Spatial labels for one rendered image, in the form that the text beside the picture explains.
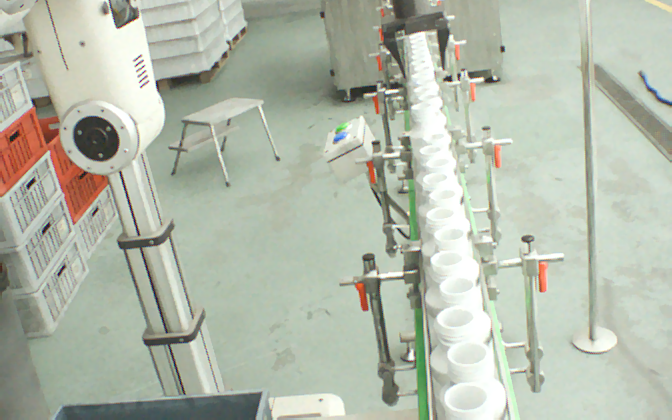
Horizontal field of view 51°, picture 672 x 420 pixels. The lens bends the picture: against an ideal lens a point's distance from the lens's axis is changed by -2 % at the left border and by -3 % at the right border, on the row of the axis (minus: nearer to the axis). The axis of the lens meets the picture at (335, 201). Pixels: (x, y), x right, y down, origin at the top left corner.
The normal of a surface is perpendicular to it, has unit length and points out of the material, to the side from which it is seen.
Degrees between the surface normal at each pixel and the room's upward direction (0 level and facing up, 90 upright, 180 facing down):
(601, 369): 0
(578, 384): 0
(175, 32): 89
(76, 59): 101
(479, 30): 90
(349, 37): 90
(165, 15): 90
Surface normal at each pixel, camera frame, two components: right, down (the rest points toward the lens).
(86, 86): -0.04, 0.57
